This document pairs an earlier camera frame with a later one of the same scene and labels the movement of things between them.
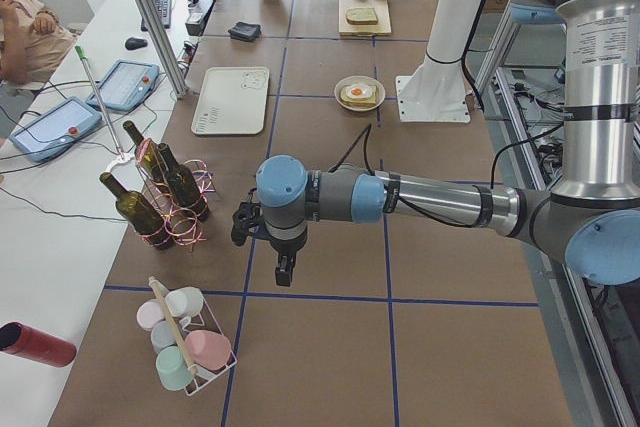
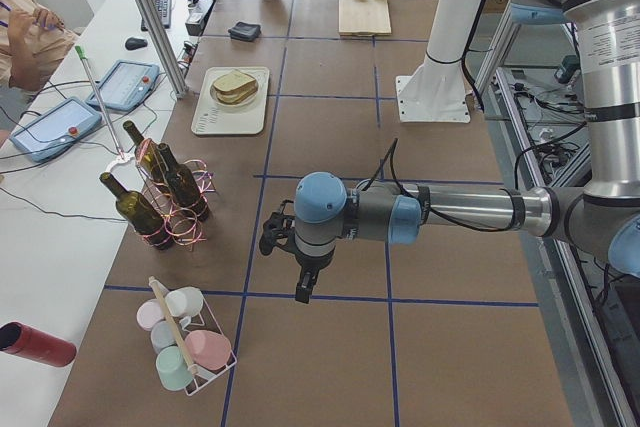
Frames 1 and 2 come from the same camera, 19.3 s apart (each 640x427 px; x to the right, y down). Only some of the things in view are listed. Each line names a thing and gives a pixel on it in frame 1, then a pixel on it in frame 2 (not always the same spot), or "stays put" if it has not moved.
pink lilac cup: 149,312 stays put
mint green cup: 172,369 stays put
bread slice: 348,101 to 238,97
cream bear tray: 233,101 stays put
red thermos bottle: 20,339 stays put
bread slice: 362,16 to 234,83
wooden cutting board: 364,15 stays put
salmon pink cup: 207,350 stays put
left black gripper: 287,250 to 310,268
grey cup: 163,335 stays put
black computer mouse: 133,43 stays put
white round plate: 360,79 to 248,100
